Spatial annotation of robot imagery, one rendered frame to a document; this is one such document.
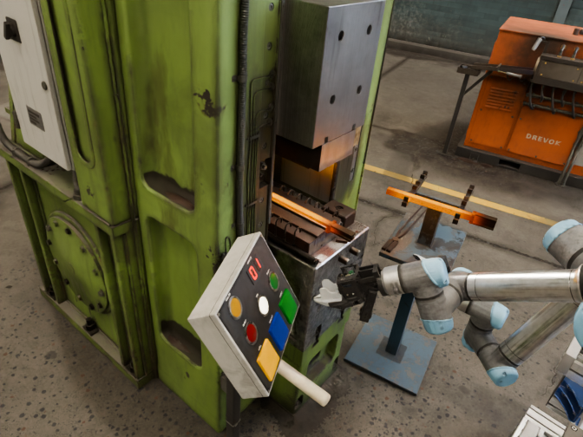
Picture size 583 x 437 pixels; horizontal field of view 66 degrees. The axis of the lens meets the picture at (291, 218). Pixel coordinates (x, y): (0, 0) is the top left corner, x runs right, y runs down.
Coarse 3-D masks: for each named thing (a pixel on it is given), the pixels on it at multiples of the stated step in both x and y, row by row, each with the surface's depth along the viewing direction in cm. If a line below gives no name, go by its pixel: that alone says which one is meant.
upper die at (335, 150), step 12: (348, 132) 151; (276, 144) 153; (288, 144) 149; (324, 144) 142; (336, 144) 147; (348, 144) 154; (288, 156) 151; (300, 156) 148; (312, 156) 145; (324, 156) 145; (336, 156) 151; (312, 168) 147
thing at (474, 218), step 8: (392, 192) 188; (400, 192) 186; (408, 192) 187; (416, 200) 184; (424, 200) 183; (432, 200) 183; (432, 208) 182; (440, 208) 181; (448, 208) 179; (456, 208) 180; (464, 216) 177; (472, 216) 175; (480, 216) 174; (488, 216) 175; (480, 224) 176; (488, 224) 175
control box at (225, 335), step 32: (256, 256) 122; (224, 288) 109; (256, 288) 119; (288, 288) 135; (192, 320) 103; (224, 320) 103; (256, 320) 115; (224, 352) 107; (256, 352) 111; (256, 384) 110
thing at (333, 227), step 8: (272, 192) 184; (280, 200) 179; (288, 200) 180; (296, 208) 175; (304, 208) 176; (312, 216) 172; (320, 216) 172; (328, 224) 167; (336, 224) 168; (328, 232) 168; (336, 232) 167; (344, 232) 164; (352, 232) 164; (352, 240) 165
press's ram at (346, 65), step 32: (288, 0) 122; (320, 0) 122; (352, 0) 127; (384, 0) 134; (288, 32) 126; (320, 32) 119; (352, 32) 128; (288, 64) 130; (320, 64) 123; (352, 64) 135; (288, 96) 135; (320, 96) 129; (352, 96) 143; (288, 128) 140; (320, 128) 136; (352, 128) 154
